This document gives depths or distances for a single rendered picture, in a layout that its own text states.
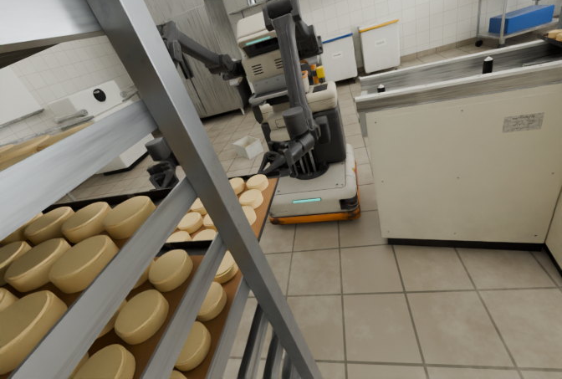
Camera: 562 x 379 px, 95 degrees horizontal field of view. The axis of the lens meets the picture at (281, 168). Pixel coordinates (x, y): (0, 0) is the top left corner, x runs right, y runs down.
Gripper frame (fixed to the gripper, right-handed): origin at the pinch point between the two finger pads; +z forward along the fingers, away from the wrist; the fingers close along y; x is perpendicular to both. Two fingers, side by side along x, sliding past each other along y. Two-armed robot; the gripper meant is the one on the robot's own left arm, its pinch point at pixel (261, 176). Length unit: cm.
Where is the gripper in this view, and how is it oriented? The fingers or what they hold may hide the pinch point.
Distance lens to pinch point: 64.1
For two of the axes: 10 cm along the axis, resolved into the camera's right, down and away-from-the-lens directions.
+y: -2.8, -8.3, -4.8
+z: -6.3, 5.4, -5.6
